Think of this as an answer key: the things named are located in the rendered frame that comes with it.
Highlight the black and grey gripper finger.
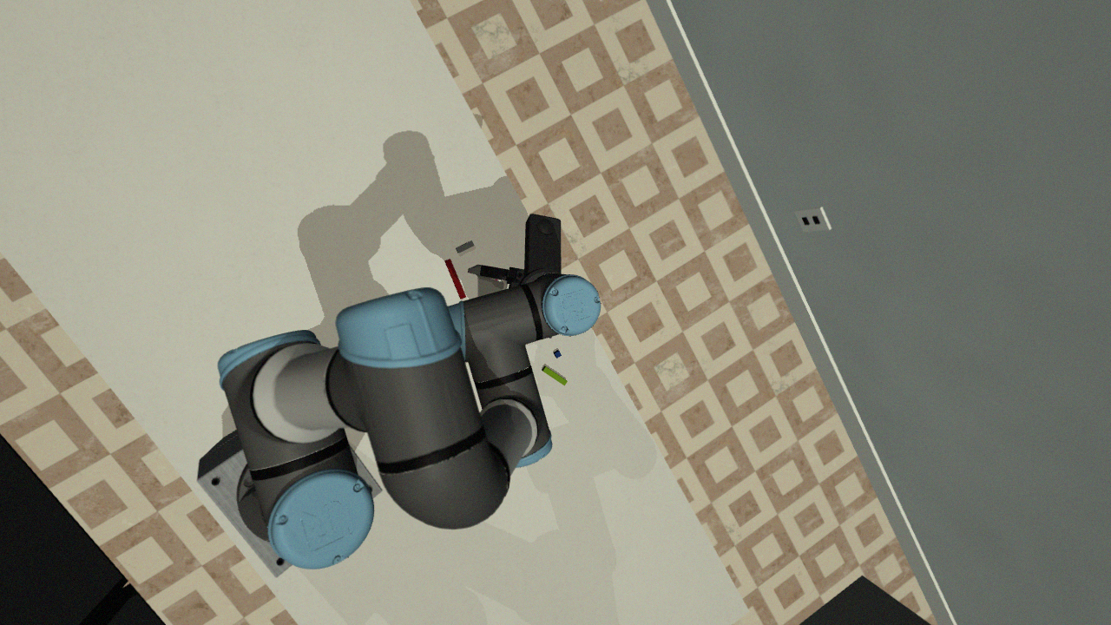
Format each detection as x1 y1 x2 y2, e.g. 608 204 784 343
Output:
468 265 509 298

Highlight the lime green rectangular bar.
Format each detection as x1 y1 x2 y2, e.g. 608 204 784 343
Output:
542 366 568 386

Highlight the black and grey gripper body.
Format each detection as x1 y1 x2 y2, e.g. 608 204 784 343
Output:
507 268 559 288

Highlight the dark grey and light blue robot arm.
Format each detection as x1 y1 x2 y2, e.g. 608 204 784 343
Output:
218 214 601 569

